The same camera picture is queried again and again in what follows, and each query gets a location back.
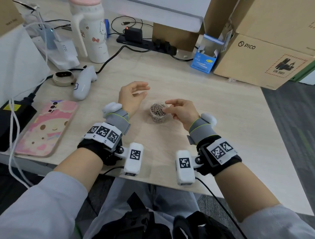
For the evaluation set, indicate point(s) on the person's left hand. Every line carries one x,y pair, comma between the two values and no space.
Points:
129,101

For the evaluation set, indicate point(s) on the person's right hand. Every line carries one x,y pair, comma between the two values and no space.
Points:
185,113

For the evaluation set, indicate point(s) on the silver paper clip bundle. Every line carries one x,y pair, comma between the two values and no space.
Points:
157,110

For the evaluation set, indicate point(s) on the small clear plastic jar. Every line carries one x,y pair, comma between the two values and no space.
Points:
157,117

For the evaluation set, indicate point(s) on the person's left forearm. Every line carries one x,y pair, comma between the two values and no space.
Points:
76,167

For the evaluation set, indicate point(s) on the person's right forearm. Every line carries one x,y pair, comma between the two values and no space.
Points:
246,187

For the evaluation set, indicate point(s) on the wooden desk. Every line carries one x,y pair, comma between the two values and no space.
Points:
221,110

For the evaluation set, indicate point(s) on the person's right leg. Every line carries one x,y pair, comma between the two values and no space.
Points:
174,199

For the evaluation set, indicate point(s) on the person's leg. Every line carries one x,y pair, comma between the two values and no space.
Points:
174,199
118,197

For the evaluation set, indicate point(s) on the person's left leg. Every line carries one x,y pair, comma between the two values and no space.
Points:
118,197

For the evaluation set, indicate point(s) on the white left hand tracker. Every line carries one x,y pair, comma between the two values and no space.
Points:
112,109

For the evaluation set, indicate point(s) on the grey left wrist brace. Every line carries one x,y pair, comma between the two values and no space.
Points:
119,120

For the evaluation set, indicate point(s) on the grey wrist brace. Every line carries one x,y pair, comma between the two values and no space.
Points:
201,131
119,120

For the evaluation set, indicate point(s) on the grey right wrist brace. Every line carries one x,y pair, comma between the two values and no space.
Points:
201,131

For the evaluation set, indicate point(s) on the left marker wristband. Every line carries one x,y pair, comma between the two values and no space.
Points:
103,134

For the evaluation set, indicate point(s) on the marker wristband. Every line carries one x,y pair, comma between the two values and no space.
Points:
103,134
221,152

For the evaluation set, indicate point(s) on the white handheld controller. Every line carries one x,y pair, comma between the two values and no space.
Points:
83,83

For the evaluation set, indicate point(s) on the blue paper clip box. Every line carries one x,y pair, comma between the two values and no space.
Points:
203,65

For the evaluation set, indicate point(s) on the right marker wristband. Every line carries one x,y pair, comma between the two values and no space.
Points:
221,152

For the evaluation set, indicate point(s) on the black power strip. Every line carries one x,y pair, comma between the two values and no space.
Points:
152,46

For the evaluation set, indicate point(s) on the black charger adapter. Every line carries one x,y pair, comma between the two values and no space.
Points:
133,35

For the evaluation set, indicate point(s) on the white cartoon bottle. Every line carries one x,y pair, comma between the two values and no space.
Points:
96,41

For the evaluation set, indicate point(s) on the beige round charger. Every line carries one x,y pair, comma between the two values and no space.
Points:
62,81

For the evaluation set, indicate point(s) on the plain brown cardboard box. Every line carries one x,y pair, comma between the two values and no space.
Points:
174,39

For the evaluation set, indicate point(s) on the cardboard box with red label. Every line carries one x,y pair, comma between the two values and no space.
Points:
275,22
246,66

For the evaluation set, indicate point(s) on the small blue box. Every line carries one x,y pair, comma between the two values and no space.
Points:
106,27

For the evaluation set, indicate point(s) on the white paper bag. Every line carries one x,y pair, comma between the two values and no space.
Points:
64,54

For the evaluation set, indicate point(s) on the pink cartoon phone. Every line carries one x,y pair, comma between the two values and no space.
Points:
44,130

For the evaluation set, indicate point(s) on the white box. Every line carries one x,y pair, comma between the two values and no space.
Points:
19,66

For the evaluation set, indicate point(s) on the black power brick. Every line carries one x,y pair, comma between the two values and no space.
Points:
14,123

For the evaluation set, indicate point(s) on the black backpack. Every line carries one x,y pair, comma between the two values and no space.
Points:
147,224

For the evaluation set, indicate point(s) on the green cabinet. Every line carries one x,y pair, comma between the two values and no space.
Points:
304,75

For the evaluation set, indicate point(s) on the small brown cardboard box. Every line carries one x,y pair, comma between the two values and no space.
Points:
9,17

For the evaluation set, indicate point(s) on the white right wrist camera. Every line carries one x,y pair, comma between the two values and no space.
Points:
184,170

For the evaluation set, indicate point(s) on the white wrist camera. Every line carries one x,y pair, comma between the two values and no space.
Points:
134,160
184,170

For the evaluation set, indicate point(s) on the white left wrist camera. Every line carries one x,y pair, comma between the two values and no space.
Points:
134,160

